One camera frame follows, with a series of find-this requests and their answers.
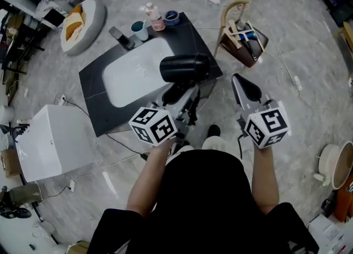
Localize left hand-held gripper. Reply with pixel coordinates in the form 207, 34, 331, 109
128, 84, 200, 147

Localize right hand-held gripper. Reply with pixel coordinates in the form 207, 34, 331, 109
231, 73, 291, 149

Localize black hair dryer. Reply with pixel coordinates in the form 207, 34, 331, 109
159, 53, 211, 91

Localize black vanity with white sink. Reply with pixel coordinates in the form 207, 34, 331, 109
78, 12, 223, 137

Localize person's left forearm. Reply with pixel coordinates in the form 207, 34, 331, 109
126, 140, 177, 216

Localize person's right forearm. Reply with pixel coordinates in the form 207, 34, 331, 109
249, 145, 279, 215

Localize wooden chair brown seat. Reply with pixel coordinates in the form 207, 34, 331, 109
213, 0, 270, 68

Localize person's black shoe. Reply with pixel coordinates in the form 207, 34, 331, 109
206, 124, 222, 139

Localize person's beige trousers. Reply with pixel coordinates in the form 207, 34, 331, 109
167, 136, 227, 162

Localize blue white squeegee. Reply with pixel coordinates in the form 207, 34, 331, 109
230, 29, 259, 41

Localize wooden block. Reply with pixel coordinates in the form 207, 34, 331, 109
227, 20, 241, 50

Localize light blue cup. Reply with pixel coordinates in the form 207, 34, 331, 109
130, 20, 149, 41

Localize blue tape roll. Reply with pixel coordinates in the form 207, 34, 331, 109
164, 10, 181, 27

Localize black square faucet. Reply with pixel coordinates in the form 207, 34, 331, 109
108, 26, 136, 51

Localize pink bottle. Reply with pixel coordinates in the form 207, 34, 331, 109
145, 2, 166, 31

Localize beige round tub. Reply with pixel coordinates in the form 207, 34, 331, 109
313, 141, 353, 191

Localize person's black top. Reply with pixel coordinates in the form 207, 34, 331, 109
92, 149, 320, 254

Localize orange cushion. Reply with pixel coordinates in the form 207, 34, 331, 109
64, 4, 85, 43

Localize white ceramic sink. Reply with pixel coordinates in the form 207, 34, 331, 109
15, 104, 103, 183

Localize orange box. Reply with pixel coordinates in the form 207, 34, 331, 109
333, 174, 353, 222

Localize marble pattern box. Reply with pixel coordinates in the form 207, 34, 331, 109
34, 0, 69, 30

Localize white open box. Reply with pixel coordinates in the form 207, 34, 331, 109
307, 211, 353, 254

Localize cardboard box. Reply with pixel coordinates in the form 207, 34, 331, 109
0, 147, 22, 178

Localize black handled tool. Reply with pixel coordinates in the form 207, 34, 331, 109
246, 40, 259, 62

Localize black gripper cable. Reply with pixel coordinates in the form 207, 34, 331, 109
237, 134, 247, 160

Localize black floor cable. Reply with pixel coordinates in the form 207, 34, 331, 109
106, 134, 149, 161

